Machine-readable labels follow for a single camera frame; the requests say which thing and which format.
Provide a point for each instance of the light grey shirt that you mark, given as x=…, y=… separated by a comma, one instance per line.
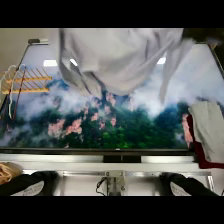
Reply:
x=120, y=63

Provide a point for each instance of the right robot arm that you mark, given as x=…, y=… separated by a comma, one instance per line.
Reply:
x=186, y=186

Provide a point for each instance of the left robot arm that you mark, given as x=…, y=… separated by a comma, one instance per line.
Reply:
x=23, y=185

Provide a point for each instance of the yellow wooden rack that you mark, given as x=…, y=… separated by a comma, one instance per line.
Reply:
x=31, y=80

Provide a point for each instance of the pale grey garment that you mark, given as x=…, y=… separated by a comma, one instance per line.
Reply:
x=210, y=130

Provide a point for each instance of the dark red garment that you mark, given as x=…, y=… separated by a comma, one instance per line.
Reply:
x=203, y=160

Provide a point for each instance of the beige garment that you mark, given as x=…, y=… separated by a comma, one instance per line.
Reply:
x=8, y=171

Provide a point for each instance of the silver frame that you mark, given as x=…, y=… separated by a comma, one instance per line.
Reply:
x=80, y=165

